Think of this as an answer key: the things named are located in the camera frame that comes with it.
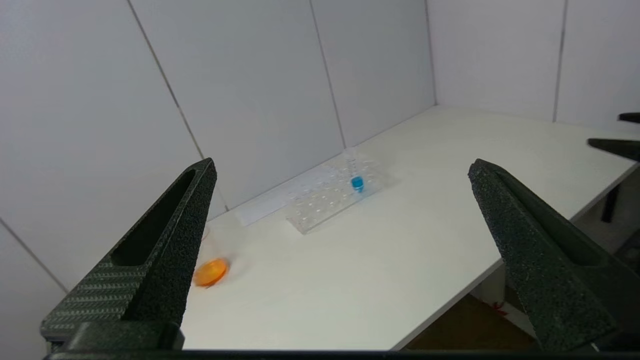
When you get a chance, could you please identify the black table leg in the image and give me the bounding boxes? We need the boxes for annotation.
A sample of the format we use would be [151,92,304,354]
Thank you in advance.
[601,183,622,224]

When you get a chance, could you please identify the clear glass beaker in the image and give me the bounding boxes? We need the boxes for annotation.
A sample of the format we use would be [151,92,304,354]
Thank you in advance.
[192,224,232,289]

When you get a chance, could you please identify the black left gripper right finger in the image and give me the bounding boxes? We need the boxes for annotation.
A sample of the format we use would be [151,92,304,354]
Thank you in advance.
[467,158,640,352]

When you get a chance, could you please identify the test tube with blue pigment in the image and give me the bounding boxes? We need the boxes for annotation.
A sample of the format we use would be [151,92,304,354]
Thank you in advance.
[342,148,366,194]

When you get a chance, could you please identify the clear acrylic test tube rack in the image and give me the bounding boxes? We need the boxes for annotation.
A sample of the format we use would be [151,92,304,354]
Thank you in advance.
[285,154,390,235]

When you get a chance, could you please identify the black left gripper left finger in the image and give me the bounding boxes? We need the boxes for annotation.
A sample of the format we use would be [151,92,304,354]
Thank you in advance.
[40,157,219,352]

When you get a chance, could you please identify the flat white sheet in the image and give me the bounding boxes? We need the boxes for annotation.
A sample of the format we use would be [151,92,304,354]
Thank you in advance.
[234,164,347,227]

